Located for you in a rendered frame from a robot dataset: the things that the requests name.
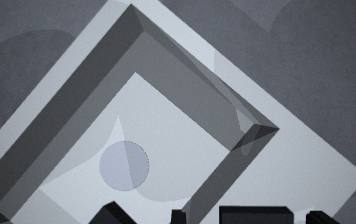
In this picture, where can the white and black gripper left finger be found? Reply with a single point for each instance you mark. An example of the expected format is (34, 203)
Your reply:
(178, 217)

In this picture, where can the grey rectangular sink basin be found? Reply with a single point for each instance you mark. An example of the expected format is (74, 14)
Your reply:
(141, 110)

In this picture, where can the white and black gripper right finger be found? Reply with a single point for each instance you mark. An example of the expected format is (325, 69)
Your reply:
(319, 217)

